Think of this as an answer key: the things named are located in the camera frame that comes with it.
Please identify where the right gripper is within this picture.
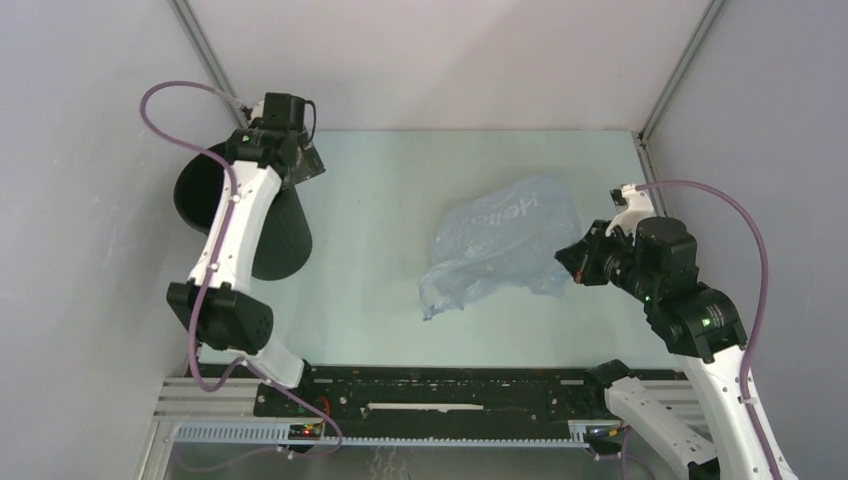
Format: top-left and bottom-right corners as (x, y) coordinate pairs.
(555, 218), (657, 302)

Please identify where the blue plastic trash bag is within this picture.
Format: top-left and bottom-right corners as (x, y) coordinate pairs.
(418, 176), (582, 320)

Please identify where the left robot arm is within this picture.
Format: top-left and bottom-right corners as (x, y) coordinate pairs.
(166, 93), (325, 417)

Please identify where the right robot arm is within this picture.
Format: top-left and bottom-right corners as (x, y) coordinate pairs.
(555, 217), (796, 479)

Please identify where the black trash bin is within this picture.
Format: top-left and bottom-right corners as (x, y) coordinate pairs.
(174, 143), (313, 290)

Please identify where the small circuit board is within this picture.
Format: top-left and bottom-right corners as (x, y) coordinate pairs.
(287, 424), (323, 441)

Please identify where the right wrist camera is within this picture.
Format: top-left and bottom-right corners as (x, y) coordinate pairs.
(605, 184), (655, 237)

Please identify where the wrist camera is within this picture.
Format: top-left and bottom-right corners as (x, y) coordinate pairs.
(240, 100), (265, 129)
(605, 184), (655, 237)

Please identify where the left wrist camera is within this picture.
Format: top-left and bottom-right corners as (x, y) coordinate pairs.
(240, 100), (265, 129)

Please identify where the left corner frame post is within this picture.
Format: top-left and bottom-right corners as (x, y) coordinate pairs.
(167, 0), (249, 128)

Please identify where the corner frame post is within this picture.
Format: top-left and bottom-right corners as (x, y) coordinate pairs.
(639, 0), (727, 145)
(167, 0), (249, 128)

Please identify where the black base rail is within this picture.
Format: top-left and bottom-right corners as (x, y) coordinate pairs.
(188, 362), (690, 444)

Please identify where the right corner frame post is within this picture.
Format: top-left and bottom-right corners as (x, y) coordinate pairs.
(639, 0), (727, 145)

